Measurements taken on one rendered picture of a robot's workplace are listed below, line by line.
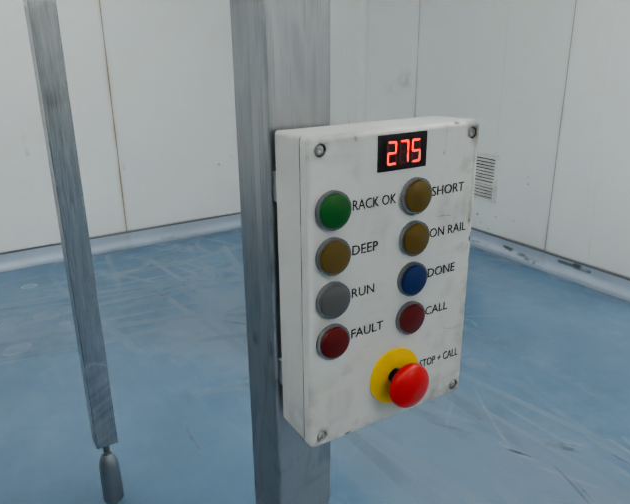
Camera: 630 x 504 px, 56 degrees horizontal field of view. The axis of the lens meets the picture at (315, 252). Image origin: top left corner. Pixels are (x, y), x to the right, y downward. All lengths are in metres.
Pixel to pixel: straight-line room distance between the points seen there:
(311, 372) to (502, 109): 3.44
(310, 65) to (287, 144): 0.07
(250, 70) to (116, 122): 3.53
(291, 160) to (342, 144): 0.04
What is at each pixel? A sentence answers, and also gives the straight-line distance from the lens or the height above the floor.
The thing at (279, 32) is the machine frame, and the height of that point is 1.28.
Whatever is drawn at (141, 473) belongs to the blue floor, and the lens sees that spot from 2.08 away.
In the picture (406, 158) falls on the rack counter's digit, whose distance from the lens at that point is 0.47.
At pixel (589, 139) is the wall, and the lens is 3.52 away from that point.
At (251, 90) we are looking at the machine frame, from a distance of 0.49.
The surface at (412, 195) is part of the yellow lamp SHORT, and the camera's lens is 0.48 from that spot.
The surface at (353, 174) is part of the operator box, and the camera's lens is 0.45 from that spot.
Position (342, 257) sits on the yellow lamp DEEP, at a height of 1.12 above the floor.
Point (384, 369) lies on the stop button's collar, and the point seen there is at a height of 1.01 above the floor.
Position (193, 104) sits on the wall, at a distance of 4.16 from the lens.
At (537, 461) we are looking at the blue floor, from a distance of 2.15.
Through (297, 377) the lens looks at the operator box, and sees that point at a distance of 0.51.
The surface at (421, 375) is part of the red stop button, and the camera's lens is 0.52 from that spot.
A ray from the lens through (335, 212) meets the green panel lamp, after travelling 0.44.
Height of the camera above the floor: 1.28
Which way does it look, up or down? 19 degrees down
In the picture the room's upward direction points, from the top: 1 degrees counter-clockwise
